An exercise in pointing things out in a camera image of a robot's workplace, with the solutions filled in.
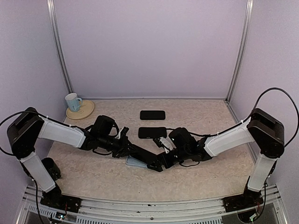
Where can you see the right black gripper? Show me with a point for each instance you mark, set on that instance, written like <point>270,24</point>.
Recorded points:
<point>161,157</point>

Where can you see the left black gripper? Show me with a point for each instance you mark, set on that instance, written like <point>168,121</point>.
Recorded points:
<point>123,150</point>

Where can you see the light blue phone case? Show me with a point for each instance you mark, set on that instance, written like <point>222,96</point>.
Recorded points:
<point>130,161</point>

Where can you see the black phone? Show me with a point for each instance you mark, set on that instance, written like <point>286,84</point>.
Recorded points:
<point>144,156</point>

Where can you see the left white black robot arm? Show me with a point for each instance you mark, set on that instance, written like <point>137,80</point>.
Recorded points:
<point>29,126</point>

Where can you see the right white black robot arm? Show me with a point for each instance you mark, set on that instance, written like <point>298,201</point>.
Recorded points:
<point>260,128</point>

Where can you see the beige round plate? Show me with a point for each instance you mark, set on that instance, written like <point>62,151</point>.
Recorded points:
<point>85,110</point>

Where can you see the light blue mug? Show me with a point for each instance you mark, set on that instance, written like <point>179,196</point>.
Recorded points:
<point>73,101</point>

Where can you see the black cylinder cup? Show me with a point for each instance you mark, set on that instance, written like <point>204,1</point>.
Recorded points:
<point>52,168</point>

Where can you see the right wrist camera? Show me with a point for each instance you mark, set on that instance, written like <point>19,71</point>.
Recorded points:
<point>163,143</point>

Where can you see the front aluminium rail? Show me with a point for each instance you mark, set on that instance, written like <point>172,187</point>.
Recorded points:
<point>101,211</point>

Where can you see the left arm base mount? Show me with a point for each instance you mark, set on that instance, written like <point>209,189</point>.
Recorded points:
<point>55,199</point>

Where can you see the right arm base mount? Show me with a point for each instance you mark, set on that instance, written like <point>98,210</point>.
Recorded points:
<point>242,201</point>

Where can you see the left aluminium frame post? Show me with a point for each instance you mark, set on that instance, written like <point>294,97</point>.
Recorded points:
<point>59,49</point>

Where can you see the aluminium frame post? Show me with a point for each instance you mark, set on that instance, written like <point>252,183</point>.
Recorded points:
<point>241,50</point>
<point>59,49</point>

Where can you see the right aluminium frame post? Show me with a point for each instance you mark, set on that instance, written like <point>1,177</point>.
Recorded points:
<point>241,50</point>

